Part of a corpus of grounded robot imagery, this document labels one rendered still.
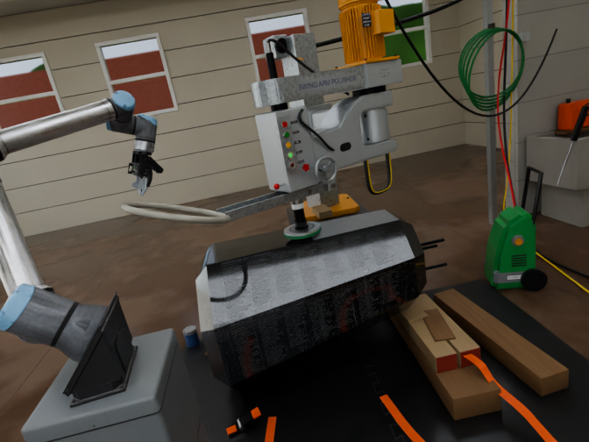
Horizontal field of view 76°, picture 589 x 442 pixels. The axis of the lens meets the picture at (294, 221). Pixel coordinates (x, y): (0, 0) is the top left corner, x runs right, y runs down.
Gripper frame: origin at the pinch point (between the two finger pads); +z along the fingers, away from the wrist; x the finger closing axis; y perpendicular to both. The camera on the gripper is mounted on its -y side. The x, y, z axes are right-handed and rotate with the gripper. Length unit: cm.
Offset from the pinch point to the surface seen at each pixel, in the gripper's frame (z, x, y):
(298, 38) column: -117, 21, -102
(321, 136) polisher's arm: -43, 67, -53
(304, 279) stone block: 34, 73, -46
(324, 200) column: -8, 44, -141
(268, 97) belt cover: -55, 48, -26
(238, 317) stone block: 55, 49, -24
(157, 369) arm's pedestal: 54, 59, 43
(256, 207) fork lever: -1, 48, -29
